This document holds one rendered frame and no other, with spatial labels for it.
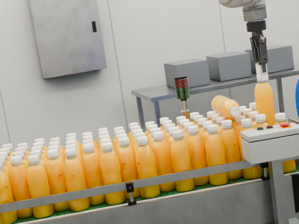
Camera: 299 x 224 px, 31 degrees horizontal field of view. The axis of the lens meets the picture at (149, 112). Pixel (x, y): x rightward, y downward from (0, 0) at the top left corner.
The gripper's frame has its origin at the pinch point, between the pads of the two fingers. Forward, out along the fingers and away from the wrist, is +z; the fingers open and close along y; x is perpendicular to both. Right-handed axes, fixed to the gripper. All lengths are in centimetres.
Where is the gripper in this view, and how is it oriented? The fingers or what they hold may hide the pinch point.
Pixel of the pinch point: (261, 72)
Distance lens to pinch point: 217.3
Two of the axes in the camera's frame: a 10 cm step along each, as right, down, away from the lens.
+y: -1.1, -1.6, 9.8
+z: 1.6, 9.7, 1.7
